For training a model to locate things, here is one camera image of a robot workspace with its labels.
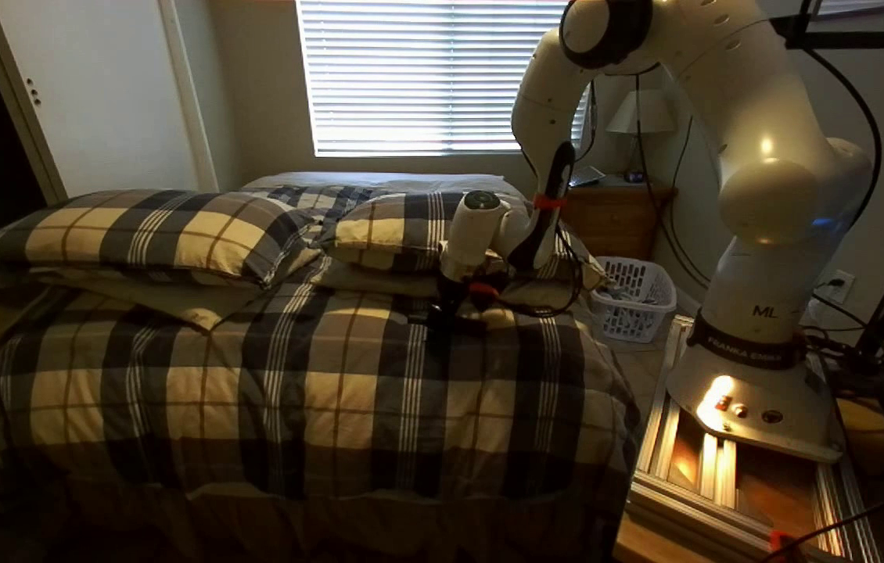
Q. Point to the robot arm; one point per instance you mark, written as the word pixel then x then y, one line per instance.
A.
pixel 763 188

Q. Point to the bed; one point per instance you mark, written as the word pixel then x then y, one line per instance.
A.
pixel 293 407

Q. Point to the wooden nightstand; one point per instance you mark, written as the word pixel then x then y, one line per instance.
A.
pixel 618 223

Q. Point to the window with white blinds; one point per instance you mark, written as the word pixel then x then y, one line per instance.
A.
pixel 418 78

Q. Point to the table lamp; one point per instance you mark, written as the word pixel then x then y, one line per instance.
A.
pixel 640 113

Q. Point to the white closet door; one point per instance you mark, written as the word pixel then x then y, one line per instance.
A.
pixel 98 94

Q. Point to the plaid pillow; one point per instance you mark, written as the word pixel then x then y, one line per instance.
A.
pixel 399 231
pixel 160 231

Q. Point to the beige pillow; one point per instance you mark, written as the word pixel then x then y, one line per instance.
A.
pixel 176 301

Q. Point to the wall socket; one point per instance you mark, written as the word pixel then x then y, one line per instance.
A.
pixel 841 286

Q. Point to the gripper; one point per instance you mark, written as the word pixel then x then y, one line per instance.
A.
pixel 451 295

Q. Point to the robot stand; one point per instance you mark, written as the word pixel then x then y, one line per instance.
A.
pixel 712 489

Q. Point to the plaid comforter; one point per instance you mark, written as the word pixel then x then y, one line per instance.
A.
pixel 293 391

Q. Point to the flat grey book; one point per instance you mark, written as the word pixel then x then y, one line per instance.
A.
pixel 587 177

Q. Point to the white laundry basket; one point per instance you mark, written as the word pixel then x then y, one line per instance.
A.
pixel 634 301

